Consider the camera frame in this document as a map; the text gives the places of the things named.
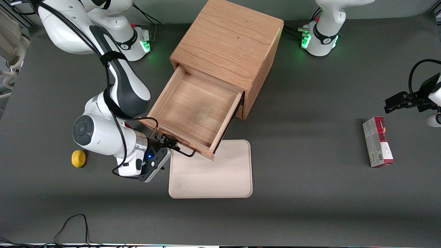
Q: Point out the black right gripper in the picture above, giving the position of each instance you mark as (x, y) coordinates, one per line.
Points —
(154, 141)

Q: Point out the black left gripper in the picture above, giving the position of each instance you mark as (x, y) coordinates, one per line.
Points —
(421, 97)

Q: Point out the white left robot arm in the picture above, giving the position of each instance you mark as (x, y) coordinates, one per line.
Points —
(324, 34)

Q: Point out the oak wooden drawer cabinet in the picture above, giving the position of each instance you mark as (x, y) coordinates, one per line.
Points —
(231, 38)

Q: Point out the grey and red carton box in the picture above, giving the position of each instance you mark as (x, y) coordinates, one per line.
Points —
(377, 143)

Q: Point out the cream rectangular tray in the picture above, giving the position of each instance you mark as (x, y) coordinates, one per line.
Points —
(213, 175)

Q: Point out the yellow lemon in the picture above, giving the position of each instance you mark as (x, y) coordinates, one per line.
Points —
(78, 158)

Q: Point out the white background equipment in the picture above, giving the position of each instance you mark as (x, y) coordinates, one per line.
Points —
(12, 41)

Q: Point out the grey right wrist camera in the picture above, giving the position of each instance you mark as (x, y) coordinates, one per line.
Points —
(158, 168)

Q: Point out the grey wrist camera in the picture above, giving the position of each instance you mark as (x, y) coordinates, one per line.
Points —
(433, 120)
(158, 168)

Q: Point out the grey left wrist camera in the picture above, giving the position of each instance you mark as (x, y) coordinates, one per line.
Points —
(433, 120)

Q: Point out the black metal frame rail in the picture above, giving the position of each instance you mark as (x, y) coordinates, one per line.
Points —
(22, 17)

